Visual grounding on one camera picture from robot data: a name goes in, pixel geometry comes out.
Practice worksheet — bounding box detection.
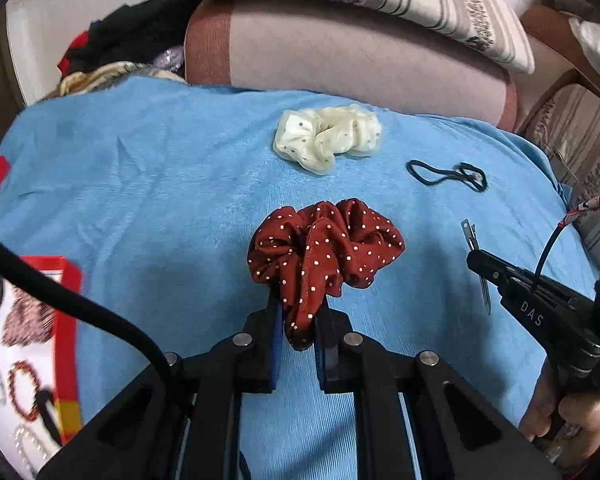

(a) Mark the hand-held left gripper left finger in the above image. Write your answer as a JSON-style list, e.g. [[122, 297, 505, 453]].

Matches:
[[37, 290, 286, 480]]

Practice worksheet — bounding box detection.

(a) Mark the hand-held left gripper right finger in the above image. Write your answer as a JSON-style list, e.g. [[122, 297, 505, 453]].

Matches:
[[314, 304, 563, 480]]

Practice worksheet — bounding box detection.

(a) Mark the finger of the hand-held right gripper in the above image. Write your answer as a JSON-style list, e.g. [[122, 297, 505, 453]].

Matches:
[[466, 250, 520, 302]]

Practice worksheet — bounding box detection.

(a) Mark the silver hair clip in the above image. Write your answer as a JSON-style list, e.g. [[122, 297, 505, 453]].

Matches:
[[461, 218, 492, 316]]

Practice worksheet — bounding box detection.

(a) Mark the red polka dot scrunchie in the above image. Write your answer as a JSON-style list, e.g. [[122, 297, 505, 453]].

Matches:
[[246, 198, 406, 352]]

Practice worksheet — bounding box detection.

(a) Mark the red box with white inside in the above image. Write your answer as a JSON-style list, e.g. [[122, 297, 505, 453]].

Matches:
[[0, 255, 84, 480]]

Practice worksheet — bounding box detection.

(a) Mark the black hair clip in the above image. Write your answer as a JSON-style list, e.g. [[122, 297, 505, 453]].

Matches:
[[32, 388, 64, 447]]

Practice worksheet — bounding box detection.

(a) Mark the red plaid scrunchie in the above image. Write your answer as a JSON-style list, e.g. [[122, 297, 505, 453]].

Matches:
[[1, 294, 57, 347]]

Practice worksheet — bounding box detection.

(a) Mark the red bead bracelet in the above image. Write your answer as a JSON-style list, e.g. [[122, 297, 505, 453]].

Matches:
[[6, 360, 49, 422]]

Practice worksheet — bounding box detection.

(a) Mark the pearl bead bracelet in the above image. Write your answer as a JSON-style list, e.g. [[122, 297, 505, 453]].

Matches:
[[12, 422, 52, 479]]

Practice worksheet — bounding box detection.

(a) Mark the person's right hand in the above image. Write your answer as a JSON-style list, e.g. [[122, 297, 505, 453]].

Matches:
[[519, 360, 600, 461]]

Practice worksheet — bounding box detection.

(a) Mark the striped floral sofa seat cushion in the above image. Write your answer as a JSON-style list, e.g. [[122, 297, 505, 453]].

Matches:
[[522, 82, 600, 262]]

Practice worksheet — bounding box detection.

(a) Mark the blue towel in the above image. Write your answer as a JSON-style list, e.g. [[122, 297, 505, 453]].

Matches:
[[0, 76, 600, 480]]

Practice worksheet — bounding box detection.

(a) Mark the cream dotted scrunchie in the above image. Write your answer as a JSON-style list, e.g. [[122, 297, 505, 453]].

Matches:
[[272, 103, 384, 177]]

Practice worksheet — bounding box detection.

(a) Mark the brown sofa armrest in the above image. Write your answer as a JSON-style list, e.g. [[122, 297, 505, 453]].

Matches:
[[519, 5, 600, 92]]

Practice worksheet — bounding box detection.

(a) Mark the pink sofa backrest cushion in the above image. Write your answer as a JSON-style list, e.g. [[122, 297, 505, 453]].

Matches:
[[184, 0, 519, 132]]

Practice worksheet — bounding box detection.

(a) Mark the grey green cloth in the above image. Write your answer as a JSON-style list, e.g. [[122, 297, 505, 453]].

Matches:
[[540, 0, 597, 19]]

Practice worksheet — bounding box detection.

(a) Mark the purple plastic item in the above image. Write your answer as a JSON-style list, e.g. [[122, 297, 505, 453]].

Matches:
[[152, 45, 186, 72]]

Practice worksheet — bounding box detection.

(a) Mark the beige patterned scarf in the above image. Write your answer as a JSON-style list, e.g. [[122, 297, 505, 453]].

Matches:
[[56, 60, 187, 99]]

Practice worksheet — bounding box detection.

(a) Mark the pile of dark clothes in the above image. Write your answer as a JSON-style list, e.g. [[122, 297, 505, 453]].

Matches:
[[56, 0, 202, 77]]

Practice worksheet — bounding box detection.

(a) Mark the thin red striped cable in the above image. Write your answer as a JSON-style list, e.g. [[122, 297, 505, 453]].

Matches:
[[531, 194, 600, 282]]

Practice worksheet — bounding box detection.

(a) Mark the thin black hair tie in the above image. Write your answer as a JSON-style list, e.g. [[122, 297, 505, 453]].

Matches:
[[406, 159, 489, 194]]

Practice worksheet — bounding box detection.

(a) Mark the thick black cable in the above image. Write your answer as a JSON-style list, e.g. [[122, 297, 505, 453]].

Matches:
[[0, 227, 177, 387]]

